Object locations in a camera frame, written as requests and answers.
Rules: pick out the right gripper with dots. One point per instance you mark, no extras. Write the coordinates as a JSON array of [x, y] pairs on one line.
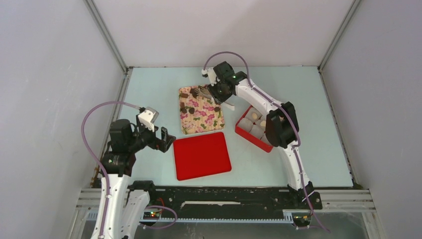
[[218, 98]]

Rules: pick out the floral tray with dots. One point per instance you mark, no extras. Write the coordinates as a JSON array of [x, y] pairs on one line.
[[198, 114]]

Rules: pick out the red box lid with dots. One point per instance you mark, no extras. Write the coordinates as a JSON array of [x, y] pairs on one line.
[[200, 156]]

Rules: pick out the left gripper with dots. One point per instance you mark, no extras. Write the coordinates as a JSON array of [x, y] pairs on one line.
[[162, 144]]

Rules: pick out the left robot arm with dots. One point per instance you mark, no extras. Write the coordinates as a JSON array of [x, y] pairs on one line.
[[121, 205]]

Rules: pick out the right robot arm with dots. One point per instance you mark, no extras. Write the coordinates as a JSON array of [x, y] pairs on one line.
[[282, 128]]

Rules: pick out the red chocolate box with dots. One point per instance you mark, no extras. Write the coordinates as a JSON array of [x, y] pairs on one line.
[[252, 127]]

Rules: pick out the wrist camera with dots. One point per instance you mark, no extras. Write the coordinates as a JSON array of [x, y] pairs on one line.
[[147, 117], [210, 74]]

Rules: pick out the metal tongs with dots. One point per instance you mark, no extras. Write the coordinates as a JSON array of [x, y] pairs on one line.
[[203, 92]]

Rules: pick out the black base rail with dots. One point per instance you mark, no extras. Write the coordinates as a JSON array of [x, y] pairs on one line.
[[231, 203]]

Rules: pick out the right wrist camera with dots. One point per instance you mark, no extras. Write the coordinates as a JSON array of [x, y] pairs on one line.
[[210, 74]]

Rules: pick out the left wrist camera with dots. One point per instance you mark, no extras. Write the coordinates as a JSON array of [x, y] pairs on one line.
[[147, 117]]

